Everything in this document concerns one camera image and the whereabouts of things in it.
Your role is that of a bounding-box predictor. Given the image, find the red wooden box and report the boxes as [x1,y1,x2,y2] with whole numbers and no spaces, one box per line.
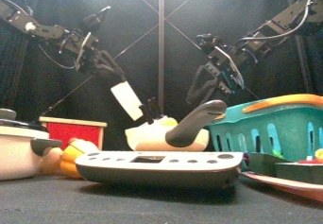
[37,116,108,150]

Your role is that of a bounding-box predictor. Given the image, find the grey pot lid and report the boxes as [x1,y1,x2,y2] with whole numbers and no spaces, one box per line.
[0,108,49,133]

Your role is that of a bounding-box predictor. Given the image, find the white grey kitchen scale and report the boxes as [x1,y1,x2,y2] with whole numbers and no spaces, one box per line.
[74,150,244,192]

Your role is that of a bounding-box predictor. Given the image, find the dark green tray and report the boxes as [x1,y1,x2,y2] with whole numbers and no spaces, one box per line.
[245,152,323,185]

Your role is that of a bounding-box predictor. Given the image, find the red toy in basket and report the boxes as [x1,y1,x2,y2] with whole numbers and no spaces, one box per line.
[297,158,323,165]

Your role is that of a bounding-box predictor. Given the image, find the pale peach toy food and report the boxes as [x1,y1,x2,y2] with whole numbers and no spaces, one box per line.
[38,146,64,176]

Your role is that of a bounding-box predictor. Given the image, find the white toy cooking pot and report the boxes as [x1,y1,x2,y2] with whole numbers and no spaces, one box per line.
[0,125,62,181]

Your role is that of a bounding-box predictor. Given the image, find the plate with food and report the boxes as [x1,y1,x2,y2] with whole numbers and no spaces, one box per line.
[241,170,323,203]

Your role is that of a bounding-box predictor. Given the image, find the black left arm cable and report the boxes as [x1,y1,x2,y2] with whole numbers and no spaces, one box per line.
[36,42,80,71]

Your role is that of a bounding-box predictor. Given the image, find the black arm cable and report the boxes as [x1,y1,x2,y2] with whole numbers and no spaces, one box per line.
[240,0,323,43]
[36,42,80,71]

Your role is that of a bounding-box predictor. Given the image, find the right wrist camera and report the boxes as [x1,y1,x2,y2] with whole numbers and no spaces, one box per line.
[196,33,224,54]

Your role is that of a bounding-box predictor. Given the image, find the grey curved utensil handle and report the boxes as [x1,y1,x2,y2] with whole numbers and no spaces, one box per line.
[164,99,228,148]

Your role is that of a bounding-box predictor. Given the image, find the black toy knife handle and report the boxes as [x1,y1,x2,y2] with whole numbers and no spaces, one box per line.
[148,96,164,119]
[138,103,154,126]

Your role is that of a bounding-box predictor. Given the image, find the vertical metal frame pole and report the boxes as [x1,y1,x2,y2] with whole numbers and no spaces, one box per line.
[156,0,166,114]

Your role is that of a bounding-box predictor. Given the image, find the teal basket with orange handle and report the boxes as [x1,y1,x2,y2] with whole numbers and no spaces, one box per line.
[206,94,323,172]

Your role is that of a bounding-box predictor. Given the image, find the dark side frame pole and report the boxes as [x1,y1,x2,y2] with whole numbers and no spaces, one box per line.
[284,0,313,94]

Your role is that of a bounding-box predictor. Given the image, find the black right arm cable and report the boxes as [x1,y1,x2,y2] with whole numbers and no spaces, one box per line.
[240,0,323,43]

